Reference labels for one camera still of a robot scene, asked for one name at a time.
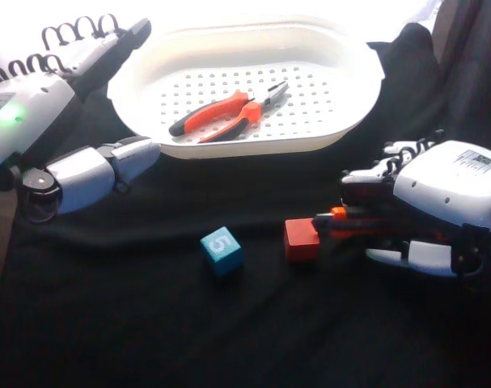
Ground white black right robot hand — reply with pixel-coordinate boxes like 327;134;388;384
340;129;491;284

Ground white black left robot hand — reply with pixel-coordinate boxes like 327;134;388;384
0;14;163;226

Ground orange black utility knife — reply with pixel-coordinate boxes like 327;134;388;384
314;205;452;244

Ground orange black pliers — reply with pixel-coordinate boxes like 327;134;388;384
167;79;290;145

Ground white perforated plastic tray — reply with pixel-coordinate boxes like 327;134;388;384
106;15;386;161

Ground red cube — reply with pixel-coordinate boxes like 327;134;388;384
283;217;321;264

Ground blue number cube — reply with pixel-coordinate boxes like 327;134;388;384
199;226;244;280

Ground black table cloth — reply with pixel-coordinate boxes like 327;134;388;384
0;22;491;388

